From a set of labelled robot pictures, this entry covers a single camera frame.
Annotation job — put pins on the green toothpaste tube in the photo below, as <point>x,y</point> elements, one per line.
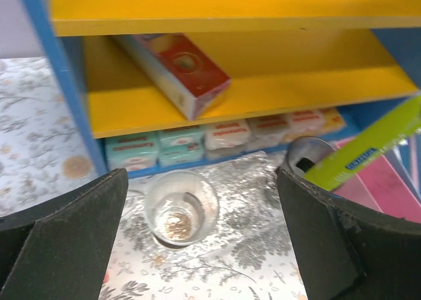
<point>378,138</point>

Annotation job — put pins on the dark blue cup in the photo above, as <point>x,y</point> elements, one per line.
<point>305,152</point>

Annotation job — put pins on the clear cup brown base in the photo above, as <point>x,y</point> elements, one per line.
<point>181,208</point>

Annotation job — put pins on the pink drawer box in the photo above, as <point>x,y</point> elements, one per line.
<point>386,187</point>

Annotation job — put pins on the light blue drawer box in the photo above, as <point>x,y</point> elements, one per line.
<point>405,159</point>

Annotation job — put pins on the blue wooden shelf unit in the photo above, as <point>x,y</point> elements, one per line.
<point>362,56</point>

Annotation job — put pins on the red small box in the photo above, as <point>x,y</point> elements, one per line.
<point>185,74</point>

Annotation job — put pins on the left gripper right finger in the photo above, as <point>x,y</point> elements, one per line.
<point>345,250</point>

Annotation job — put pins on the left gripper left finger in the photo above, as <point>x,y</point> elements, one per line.
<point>60,249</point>

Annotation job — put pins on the clear textured glass tray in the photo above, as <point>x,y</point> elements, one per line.
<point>250,225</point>

